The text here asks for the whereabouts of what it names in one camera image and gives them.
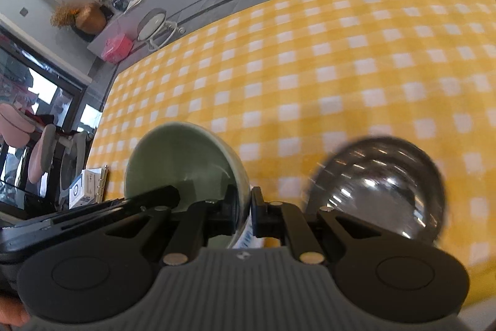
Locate pink cushion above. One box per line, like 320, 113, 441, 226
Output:
0, 102, 35, 145

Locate white cardboard box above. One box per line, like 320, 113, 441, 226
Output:
69, 168, 103, 209

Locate blue steel bowl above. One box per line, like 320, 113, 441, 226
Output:
306, 136, 446, 244

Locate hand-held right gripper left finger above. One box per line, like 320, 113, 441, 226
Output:
104, 186, 239, 267

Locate gold pot with dried flowers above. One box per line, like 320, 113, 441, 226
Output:
50, 1, 107, 33

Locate green ceramic bowl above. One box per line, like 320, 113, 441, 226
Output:
124, 122, 252, 250

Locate round table mirror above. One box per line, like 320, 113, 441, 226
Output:
137, 8, 187, 51

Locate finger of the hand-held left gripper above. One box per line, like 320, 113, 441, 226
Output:
116, 185, 182, 209

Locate yellow checked tablecloth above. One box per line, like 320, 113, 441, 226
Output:
85, 0, 496, 316

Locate pink box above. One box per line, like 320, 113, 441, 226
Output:
101, 34, 134, 63

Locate grey office chair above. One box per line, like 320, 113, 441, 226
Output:
27, 123, 90, 208

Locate black framed glass door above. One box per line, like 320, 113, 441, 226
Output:
0, 21, 103, 223

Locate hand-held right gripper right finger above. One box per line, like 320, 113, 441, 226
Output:
251, 187, 388, 266

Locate person's left hand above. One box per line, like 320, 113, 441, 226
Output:
0, 295, 31, 328

